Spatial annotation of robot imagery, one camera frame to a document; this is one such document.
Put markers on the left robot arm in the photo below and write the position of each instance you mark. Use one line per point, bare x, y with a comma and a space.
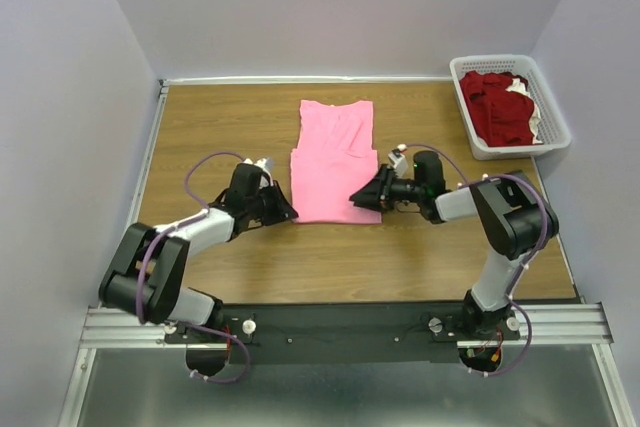
145, 275

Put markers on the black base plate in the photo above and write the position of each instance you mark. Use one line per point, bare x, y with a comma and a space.
348, 333

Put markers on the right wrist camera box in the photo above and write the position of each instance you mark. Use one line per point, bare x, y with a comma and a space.
398, 159

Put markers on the aluminium frame rail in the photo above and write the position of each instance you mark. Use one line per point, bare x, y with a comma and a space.
560, 324

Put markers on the pink t shirt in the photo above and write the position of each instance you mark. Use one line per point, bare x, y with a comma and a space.
333, 159

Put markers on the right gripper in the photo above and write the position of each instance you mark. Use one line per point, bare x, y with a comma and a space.
376, 194

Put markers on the white cloth in basket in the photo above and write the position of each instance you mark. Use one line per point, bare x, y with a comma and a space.
519, 85

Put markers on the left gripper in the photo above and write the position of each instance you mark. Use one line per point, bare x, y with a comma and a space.
283, 209

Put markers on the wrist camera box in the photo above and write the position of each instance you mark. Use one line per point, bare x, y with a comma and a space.
266, 164
398, 159

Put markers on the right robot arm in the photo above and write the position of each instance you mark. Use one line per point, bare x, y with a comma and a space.
518, 223

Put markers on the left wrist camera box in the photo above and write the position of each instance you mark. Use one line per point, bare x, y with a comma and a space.
266, 164

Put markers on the red t shirt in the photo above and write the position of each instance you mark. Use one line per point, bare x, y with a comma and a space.
499, 117

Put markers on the white plastic basket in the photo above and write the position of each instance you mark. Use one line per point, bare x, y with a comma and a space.
553, 129

